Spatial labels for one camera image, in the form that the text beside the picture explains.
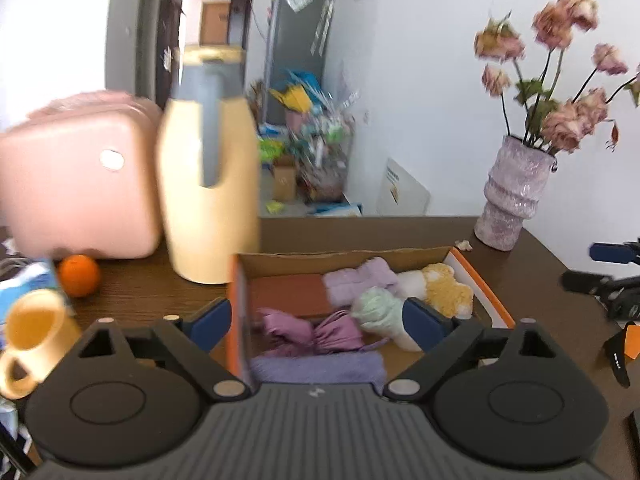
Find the cluttered storage cart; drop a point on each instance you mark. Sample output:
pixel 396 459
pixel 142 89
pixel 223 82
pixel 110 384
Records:
pixel 306 160

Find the pink small suitcase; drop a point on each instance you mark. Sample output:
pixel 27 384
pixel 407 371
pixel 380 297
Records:
pixel 79 178

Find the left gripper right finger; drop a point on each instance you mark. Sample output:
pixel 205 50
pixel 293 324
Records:
pixel 446 344

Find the yellow thermos jug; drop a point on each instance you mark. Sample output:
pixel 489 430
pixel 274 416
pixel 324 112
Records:
pixel 208 166

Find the grey refrigerator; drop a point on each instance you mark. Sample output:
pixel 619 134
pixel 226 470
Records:
pixel 296 42

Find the purple flat towel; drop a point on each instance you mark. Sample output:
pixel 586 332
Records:
pixel 338 368

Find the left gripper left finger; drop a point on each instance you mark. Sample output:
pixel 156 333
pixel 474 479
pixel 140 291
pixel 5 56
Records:
pixel 187 343

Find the orange fruit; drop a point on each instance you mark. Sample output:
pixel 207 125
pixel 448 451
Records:
pixel 79 276

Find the lilac fluffy towel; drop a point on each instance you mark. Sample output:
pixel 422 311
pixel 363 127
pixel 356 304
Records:
pixel 344 286

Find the mint green fluffy ball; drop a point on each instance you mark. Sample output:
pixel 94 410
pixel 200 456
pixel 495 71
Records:
pixel 379 312

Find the purple folded cloth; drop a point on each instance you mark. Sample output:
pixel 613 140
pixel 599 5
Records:
pixel 291 337

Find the blue tissue pack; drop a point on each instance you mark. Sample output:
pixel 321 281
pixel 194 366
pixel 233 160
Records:
pixel 21 275

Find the red cardboard box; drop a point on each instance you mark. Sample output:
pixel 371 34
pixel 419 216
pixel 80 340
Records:
pixel 293 284

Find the dried pink roses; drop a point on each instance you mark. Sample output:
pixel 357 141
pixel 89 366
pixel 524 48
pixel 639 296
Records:
pixel 551 124

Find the yellow ceramic mug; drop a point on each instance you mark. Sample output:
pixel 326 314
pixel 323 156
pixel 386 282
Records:
pixel 39 332

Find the purple ceramic vase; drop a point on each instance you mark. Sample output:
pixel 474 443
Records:
pixel 515 184

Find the yellow white plush toy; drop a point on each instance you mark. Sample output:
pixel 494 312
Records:
pixel 436 286

